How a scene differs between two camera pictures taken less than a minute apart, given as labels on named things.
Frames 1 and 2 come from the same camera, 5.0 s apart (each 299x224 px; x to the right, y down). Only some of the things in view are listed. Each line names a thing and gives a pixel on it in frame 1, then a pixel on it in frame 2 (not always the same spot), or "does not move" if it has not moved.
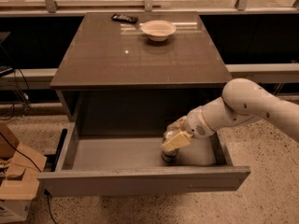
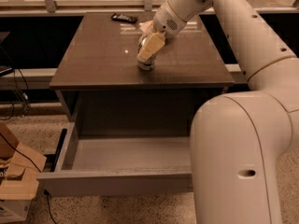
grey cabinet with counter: (137, 74) does not move
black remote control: (121, 18) does not move
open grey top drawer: (92, 165) does not move
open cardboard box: (21, 185) does not move
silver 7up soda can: (170, 157) → (149, 64)
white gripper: (196, 123) → (163, 21)
